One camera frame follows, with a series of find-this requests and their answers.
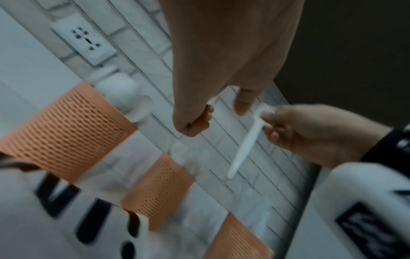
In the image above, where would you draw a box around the orange mesh fork cup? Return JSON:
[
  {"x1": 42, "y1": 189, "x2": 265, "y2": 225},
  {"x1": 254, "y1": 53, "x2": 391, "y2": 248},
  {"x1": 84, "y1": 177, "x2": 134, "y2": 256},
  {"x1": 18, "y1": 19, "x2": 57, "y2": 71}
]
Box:
[{"x1": 121, "y1": 153, "x2": 196, "y2": 231}]

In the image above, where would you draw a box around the orange mesh knife cup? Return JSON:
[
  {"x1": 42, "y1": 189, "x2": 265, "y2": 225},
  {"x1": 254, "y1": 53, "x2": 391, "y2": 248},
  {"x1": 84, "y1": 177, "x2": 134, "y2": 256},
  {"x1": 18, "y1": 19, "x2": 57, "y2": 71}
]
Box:
[{"x1": 203, "y1": 212, "x2": 275, "y2": 259}]

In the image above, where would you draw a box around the orange mesh spoon cup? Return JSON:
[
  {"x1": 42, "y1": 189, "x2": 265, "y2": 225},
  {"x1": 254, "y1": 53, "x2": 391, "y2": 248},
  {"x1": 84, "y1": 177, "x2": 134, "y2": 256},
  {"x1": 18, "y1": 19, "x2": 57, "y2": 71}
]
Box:
[{"x1": 0, "y1": 81, "x2": 138, "y2": 183}]

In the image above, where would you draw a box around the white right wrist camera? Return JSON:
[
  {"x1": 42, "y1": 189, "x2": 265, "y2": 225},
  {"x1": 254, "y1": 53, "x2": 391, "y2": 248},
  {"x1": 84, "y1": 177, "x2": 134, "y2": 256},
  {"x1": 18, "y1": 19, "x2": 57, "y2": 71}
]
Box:
[{"x1": 312, "y1": 161, "x2": 410, "y2": 259}]

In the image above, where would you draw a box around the bunch of white plastic spoons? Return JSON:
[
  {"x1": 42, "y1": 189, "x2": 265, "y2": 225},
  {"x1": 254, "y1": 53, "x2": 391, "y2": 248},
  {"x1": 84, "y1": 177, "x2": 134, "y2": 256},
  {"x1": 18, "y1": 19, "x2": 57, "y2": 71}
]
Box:
[{"x1": 86, "y1": 67, "x2": 153, "y2": 125}]

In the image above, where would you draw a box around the black right wristband with markers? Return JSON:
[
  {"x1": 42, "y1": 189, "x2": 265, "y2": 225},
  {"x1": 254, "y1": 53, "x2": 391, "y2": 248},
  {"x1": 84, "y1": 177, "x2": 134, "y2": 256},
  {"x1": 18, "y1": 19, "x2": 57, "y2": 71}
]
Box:
[{"x1": 360, "y1": 124, "x2": 410, "y2": 168}]

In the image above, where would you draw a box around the white wall socket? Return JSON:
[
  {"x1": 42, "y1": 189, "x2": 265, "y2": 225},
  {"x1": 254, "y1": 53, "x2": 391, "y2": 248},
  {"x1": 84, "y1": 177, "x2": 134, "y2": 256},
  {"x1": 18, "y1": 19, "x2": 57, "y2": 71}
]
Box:
[{"x1": 50, "y1": 14, "x2": 118, "y2": 66}]

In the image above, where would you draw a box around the grey cabinet panel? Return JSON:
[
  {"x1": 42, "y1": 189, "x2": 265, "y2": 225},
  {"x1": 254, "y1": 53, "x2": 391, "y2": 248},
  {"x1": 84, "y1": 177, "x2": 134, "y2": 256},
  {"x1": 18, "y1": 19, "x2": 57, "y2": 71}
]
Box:
[{"x1": 273, "y1": 0, "x2": 410, "y2": 127}]

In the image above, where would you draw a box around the person's right hand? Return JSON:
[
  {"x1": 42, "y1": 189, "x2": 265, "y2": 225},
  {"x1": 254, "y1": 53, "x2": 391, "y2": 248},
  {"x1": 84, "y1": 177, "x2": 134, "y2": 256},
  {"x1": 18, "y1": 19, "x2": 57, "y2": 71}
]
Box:
[{"x1": 259, "y1": 103, "x2": 393, "y2": 170}]

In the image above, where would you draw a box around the person's left hand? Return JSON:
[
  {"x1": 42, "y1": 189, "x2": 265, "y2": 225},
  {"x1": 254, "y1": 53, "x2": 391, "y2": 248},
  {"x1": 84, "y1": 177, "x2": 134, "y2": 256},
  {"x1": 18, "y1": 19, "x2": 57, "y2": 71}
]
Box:
[{"x1": 158, "y1": 0, "x2": 305, "y2": 139}]

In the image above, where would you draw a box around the white plastic knife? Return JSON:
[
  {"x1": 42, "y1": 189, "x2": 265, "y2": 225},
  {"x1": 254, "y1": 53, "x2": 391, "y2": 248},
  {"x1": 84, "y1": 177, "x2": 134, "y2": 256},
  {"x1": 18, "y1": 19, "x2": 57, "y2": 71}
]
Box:
[{"x1": 225, "y1": 105, "x2": 276, "y2": 180}]

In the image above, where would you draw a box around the grey zip pouch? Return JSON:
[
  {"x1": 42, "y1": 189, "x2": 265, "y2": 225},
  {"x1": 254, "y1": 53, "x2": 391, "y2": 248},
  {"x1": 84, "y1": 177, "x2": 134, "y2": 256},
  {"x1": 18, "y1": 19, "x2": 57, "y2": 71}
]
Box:
[{"x1": 0, "y1": 151, "x2": 151, "y2": 259}]

